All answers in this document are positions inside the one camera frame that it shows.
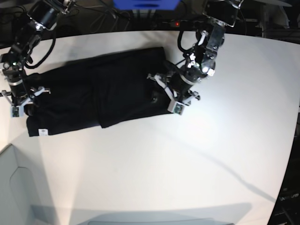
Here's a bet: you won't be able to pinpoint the blue box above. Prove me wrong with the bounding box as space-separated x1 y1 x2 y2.
113 0 180 10

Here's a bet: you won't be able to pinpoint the black T-shirt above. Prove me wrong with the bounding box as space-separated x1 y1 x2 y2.
26 47 170 137

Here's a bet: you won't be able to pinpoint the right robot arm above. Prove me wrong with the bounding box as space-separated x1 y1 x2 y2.
0 0 75 118

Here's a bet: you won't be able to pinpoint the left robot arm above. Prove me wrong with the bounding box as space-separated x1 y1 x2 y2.
148 0 243 113

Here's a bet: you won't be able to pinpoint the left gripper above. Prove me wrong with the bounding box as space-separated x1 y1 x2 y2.
147 71 201 105

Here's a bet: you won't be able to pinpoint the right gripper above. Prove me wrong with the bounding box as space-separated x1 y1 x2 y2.
0 79 51 116

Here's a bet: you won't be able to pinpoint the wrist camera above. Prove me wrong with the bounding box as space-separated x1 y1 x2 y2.
167 100 185 115
10 106 24 118

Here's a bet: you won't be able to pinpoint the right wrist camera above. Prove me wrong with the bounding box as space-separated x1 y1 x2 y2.
10 106 24 118

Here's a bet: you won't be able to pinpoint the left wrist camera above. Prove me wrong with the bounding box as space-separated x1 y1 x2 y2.
167 100 185 115

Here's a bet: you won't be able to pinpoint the black power strip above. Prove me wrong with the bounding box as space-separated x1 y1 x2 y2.
160 20 204 30

